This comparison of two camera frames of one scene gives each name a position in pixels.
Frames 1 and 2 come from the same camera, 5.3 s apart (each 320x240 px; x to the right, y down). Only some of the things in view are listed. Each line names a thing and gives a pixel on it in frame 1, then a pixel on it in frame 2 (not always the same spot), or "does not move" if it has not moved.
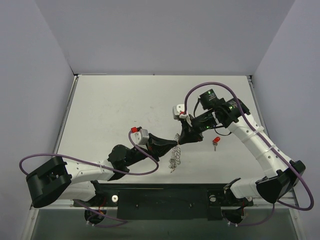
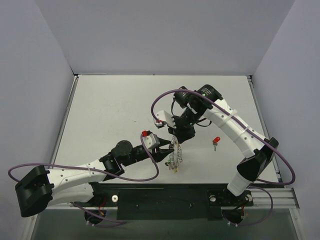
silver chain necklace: [176, 159] does not move
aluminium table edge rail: [258, 108] does not move
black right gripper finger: [188, 134] → [172, 130]
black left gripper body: [150, 145] does not move
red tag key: [215, 142] does not move
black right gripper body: [188, 128] → [184, 132]
